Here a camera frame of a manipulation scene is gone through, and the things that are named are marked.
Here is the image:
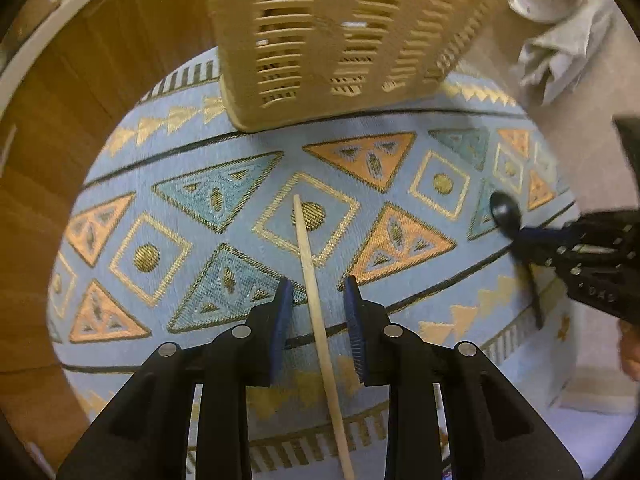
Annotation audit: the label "black plastic spoon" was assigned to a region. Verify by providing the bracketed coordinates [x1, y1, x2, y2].
[489, 191, 544, 330]

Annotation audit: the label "light wooden chopstick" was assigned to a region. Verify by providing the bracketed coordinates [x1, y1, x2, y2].
[293, 194, 356, 480]

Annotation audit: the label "person's right hand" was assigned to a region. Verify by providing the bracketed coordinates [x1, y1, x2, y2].
[618, 320, 640, 382]

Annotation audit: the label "grey hanging dish towel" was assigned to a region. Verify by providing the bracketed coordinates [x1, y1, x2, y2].
[512, 0, 613, 106]

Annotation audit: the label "blue patterned round tablecloth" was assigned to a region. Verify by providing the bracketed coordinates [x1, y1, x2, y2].
[47, 52, 577, 479]

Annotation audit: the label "beige slotted plastic utensil basket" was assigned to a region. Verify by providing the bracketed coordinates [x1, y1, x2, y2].
[209, 0, 508, 131]

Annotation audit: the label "wooden base cabinets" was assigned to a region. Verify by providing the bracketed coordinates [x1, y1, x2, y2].
[1, 0, 215, 466]

